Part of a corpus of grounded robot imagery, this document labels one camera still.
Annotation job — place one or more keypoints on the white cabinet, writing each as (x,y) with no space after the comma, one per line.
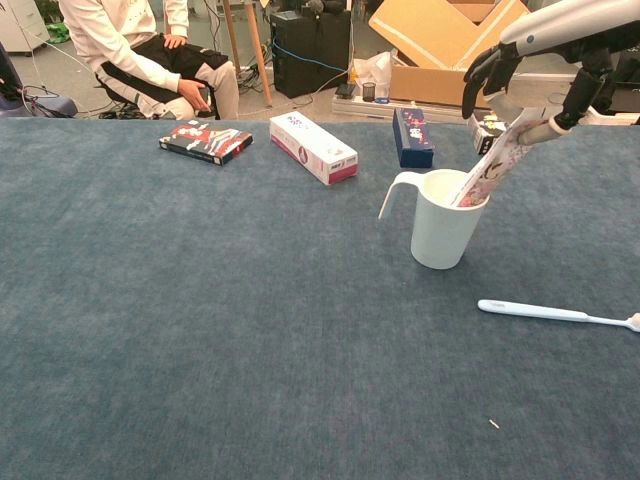
(20,25)

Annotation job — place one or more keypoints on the large open cardboard box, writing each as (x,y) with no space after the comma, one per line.
(430,85)

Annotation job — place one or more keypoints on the black computer tower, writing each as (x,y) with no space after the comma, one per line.
(310,55)

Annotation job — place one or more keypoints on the white plastic bag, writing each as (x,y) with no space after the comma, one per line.
(372,70)

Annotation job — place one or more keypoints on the red black flat box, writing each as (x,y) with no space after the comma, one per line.
(205,142)

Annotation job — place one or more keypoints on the white and pink box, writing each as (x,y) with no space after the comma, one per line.
(310,145)

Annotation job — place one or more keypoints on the small black white box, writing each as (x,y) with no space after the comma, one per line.
(485,140)

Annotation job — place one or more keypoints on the dark blue long box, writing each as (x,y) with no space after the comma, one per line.
(412,137)

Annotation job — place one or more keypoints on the aluminium rail platform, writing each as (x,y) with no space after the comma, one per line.
(360,107)

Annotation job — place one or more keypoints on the black cloth covered chair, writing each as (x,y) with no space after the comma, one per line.
(627,85)

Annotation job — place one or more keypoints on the blue felt table cover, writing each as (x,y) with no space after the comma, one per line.
(200,300)

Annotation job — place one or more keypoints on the person in white top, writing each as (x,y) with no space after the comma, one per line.
(110,30)

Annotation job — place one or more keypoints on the tiny white scrap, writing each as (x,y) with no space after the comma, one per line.
(494,423)

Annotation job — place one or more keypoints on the white red toothpaste tube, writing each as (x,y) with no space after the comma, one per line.
(492,170)

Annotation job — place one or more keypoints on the dark blue machine base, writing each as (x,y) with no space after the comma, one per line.
(55,105)

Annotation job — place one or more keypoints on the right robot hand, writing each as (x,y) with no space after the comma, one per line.
(560,30)

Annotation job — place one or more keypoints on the small black device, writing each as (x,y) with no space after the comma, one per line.
(345,90)

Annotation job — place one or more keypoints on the white plastic bin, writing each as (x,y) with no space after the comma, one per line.
(617,119)

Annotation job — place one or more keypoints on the light blue toothbrush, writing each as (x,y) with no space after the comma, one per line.
(530,311)

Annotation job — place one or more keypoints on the black stool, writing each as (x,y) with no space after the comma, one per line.
(116,96)

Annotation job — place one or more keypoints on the wooden easel leg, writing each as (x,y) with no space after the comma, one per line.
(257,50)

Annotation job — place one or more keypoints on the green bag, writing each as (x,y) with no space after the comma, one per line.
(60,31)

